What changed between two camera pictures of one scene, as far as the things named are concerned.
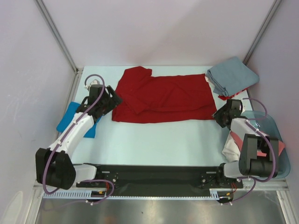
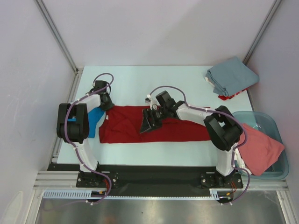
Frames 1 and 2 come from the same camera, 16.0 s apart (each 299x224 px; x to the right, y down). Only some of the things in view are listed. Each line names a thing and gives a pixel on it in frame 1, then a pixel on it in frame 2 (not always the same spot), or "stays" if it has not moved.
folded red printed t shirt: (226, 97) stays
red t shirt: (150, 99) → (122, 124)
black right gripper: (223, 114) → (152, 118)
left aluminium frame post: (50, 22) stays
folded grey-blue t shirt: (231, 76) stays
